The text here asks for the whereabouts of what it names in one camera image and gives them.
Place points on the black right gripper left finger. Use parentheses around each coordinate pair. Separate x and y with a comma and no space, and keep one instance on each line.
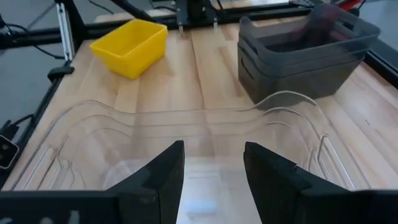
(155,193)

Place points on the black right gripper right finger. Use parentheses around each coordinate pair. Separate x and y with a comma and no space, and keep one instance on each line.
(273,193)

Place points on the clear plastic basket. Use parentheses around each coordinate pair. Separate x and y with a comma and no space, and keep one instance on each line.
(71,115)
(202,149)
(93,130)

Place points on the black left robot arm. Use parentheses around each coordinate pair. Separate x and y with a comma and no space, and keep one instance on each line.
(196,9)

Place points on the dark gray plastic basket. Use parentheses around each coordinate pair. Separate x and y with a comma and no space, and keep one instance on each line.
(295,84)
(342,46)

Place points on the silver aluminium post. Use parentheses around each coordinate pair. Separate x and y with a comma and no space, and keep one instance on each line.
(63,31)

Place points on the small black box device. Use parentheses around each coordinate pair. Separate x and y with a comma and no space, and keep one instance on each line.
(7,152)

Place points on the yellow plastic basket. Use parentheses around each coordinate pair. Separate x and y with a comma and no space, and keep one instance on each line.
(130,49)

